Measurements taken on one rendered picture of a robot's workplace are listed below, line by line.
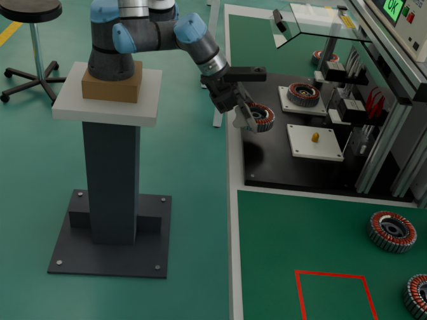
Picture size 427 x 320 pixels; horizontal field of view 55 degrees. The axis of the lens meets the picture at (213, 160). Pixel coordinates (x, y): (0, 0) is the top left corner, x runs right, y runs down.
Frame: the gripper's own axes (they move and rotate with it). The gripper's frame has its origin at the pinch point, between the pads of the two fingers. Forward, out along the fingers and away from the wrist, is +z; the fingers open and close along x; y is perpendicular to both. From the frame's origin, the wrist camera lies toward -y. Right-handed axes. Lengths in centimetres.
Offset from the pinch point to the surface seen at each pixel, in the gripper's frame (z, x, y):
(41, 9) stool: -40, -129, 101
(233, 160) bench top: 3.3, 9.8, 9.9
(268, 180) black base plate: 6.7, 19.4, 1.6
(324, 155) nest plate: 16.9, 7.8, -12.9
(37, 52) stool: -22, -135, 127
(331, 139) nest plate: 19.6, -1.0, -16.0
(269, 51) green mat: 16, -67, -4
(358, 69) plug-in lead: 14.4, -21.9, -32.0
